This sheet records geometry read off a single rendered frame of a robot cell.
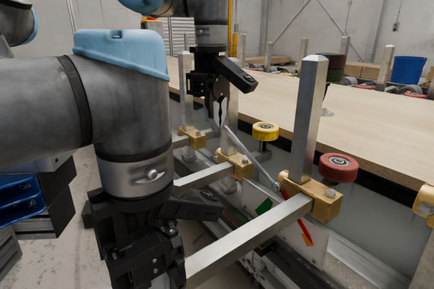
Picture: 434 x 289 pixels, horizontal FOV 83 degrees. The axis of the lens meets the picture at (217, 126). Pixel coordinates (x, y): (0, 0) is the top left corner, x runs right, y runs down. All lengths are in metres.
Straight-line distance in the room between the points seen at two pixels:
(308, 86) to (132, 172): 0.37
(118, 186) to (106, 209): 0.03
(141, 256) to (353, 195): 0.61
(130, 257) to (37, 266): 1.52
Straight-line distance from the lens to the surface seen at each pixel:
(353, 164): 0.62
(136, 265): 0.30
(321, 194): 0.56
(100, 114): 0.20
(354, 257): 0.82
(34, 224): 0.73
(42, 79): 0.20
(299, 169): 0.56
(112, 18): 8.34
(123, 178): 0.24
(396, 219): 0.77
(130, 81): 0.21
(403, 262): 0.82
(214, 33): 0.56
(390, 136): 0.86
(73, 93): 0.20
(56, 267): 1.75
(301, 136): 0.53
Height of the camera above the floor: 1.18
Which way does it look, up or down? 21 degrees down
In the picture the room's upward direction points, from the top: straight up
